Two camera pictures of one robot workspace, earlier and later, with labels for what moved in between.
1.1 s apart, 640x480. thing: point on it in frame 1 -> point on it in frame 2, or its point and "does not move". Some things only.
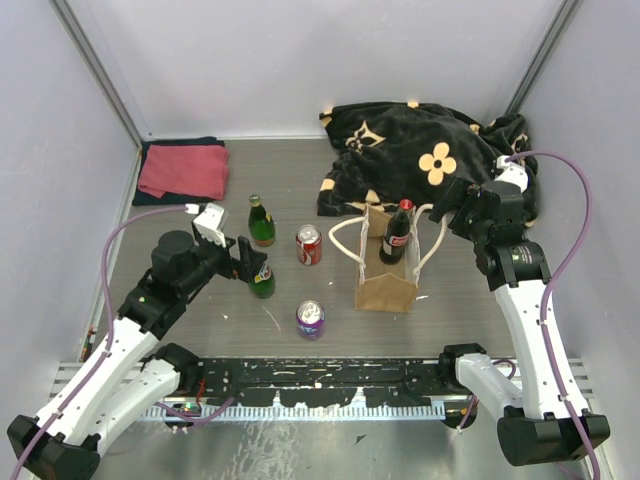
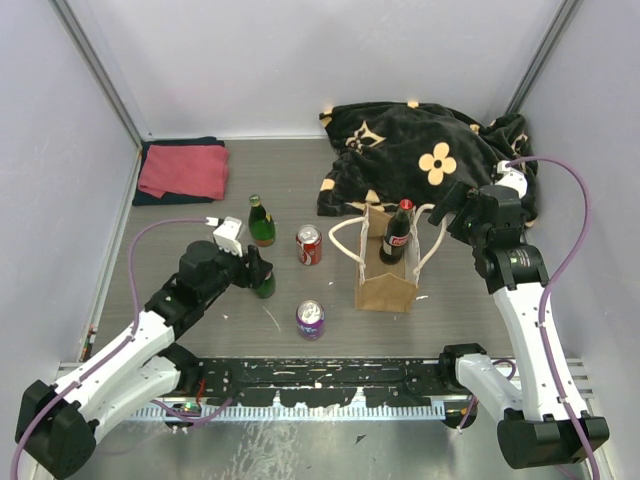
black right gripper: (455, 193) does not move
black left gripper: (250, 260) -> (259, 266)
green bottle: (263, 286) does not move
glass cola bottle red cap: (396, 234) does not move
